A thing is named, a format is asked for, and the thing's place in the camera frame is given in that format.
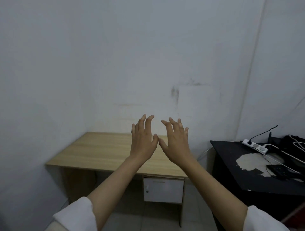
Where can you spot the white left sleeve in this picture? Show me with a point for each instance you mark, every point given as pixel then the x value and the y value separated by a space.
pixel 73 217

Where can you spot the person's right forearm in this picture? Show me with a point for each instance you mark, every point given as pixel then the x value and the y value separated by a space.
pixel 214 190

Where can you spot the white power strip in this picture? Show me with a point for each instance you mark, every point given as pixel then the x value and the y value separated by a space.
pixel 255 145

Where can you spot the light wooden desk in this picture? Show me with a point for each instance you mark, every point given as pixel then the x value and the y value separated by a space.
pixel 100 150

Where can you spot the person's left hand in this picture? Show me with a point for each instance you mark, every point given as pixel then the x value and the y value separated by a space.
pixel 142 145

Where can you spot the black keypad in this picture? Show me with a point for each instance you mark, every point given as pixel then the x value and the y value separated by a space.
pixel 281 171

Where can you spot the person's right little finger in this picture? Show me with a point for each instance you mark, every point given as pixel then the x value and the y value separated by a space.
pixel 186 133

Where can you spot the person's left middle finger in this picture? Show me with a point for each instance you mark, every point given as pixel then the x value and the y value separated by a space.
pixel 141 122

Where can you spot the white sleeve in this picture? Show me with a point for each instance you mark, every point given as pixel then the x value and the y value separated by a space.
pixel 262 220
pixel 73 217

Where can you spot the person's left little finger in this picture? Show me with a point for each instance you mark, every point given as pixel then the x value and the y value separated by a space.
pixel 133 131

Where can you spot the person's right hand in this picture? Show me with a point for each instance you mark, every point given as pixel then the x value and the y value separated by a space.
pixel 177 146

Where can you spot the white desk drawer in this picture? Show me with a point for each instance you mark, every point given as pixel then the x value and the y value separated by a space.
pixel 164 190

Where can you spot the white right sleeve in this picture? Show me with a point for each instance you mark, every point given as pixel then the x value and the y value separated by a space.
pixel 262 220

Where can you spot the person's left forearm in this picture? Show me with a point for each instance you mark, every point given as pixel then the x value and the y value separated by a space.
pixel 114 188

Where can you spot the person's right thumb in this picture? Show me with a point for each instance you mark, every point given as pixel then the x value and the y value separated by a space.
pixel 163 144

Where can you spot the person's left thumb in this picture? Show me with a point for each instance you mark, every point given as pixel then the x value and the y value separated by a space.
pixel 154 141

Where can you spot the black table with worn patch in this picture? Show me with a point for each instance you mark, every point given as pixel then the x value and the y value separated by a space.
pixel 231 176

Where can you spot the person's right middle finger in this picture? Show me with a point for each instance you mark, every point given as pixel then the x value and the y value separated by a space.
pixel 174 125

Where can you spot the black bag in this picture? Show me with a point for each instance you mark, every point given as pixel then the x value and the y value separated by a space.
pixel 289 148

